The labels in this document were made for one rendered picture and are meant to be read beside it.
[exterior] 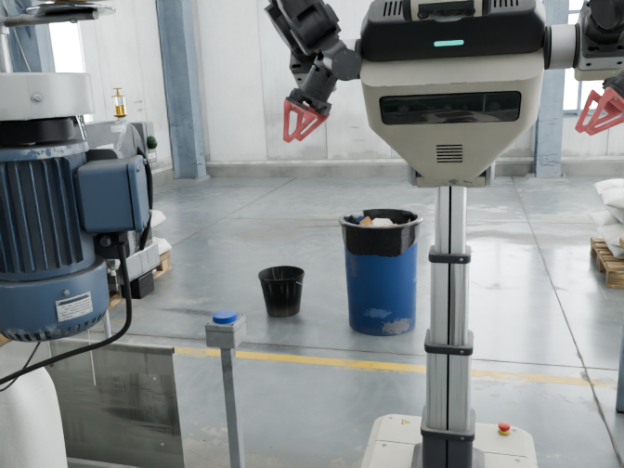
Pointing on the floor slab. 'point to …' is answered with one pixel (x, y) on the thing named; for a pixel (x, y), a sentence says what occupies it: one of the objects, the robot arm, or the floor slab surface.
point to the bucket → (282, 290)
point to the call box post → (232, 408)
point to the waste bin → (382, 270)
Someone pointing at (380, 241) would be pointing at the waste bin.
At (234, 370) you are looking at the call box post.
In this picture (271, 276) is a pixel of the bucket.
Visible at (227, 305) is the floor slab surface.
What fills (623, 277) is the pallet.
